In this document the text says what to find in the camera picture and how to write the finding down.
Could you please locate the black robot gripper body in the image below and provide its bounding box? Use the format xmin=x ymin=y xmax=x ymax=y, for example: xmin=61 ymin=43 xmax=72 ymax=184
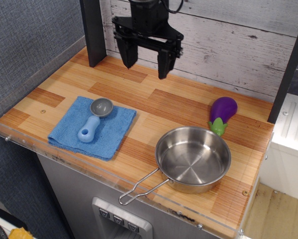
xmin=112 ymin=0 xmax=184 ymax=58

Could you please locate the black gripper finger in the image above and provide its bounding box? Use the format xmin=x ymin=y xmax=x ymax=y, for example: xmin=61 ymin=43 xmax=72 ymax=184
xmin=116 ymin=39 xmax=138 ymax=69
xmin=158 ymin=50 xmax=176 ymax=79

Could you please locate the purple toy eggplant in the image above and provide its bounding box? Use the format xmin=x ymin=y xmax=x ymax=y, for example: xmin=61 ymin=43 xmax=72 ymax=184
xmin=208 ymin=97 xmax=238 ymax=136

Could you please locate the stainless steel pot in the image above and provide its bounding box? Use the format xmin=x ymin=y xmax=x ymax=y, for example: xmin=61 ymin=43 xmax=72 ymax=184
xmin=118 ymin=126 xmax=231 ymax=206

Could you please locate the blue grey toy scoop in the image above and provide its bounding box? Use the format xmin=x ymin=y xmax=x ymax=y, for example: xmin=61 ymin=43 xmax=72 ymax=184
xmin=78 ymin=98 xmax=113 ymax=143

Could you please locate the blue folded cloth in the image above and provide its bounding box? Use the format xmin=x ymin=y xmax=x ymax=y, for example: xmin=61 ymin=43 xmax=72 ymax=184
xmin=48 ymin=96 xmax=137 ymax=161

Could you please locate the grey cabinet front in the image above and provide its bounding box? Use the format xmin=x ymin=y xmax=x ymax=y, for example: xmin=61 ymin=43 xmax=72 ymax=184
xmin=38 ymin=155 xmax=215 ymax=239

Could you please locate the silver control panel with buttons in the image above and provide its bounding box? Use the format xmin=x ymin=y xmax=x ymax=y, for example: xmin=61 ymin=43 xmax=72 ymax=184
xmin=92 ymin=197 xmax=153 ymax=239

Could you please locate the yellow tape lump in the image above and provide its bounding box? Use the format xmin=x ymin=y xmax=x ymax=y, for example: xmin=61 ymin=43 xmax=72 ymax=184
xmin=8 ymin=228 xmax=34 ymax=239

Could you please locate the black left frame post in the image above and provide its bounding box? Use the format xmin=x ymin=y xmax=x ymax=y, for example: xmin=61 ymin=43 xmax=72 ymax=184
xmin=80 ymin=0 xmax=107 ymax=67

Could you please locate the black frame post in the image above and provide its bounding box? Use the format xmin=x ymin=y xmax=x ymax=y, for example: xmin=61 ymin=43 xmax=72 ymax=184
xmin=267 ymin=36 xmax=298 ymax=123
xmin=80 ymin=0 xmax=107 ymax=67

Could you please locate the black right frame post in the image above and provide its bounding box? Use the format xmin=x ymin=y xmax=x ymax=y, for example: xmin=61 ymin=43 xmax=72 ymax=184
xmin=267 ymin=36 xmax=298 ymax=123

